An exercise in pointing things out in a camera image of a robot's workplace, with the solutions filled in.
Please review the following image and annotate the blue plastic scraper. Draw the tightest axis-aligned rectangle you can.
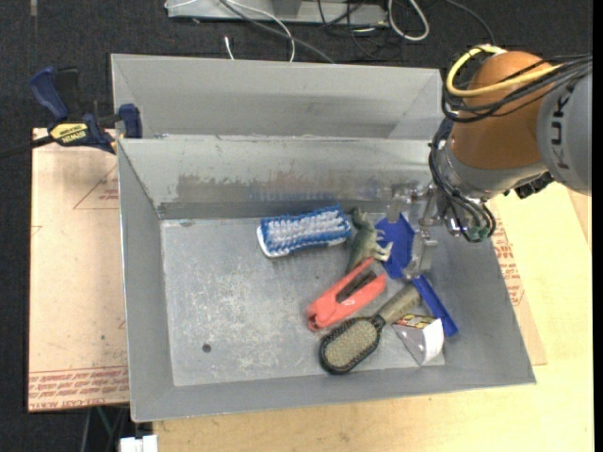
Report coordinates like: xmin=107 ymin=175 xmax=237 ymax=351
xmin=374 ymin=211 xmax=461 ymax=339

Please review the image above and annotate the green toy dinosaur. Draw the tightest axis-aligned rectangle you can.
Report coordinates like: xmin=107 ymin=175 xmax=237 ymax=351
xmin=345 ymin=207 xmax=395 ymax=273

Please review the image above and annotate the red-orange stapler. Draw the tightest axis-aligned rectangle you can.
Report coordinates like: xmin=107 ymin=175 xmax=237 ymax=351
xmin=305 ymin=257 xmax=389 ymax=332

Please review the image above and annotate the blue and white scrub brush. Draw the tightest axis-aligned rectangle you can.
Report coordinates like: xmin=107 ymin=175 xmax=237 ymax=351
xmin=257 ymin=203 xmax=354 ymax=259

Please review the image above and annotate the grey metal bin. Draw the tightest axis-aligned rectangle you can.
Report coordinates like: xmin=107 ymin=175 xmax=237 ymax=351
xmin=110 ymin=53 xmax=538 ymax=424

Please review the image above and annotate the brown cardboard board red print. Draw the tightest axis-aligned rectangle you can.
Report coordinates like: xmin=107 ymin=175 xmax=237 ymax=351
xmin=26 ymin=127 xmax=548 ymax=413

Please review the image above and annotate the black cylinder on white bracket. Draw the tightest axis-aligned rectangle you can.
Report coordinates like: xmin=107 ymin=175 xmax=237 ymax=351
xmin=443 ymin=205 xmax=466 ymax=239

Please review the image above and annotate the black hairbrush olive handle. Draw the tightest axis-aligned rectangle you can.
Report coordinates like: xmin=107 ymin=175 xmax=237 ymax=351
xmin=318 ymin=283 xmax=423 ymax=377

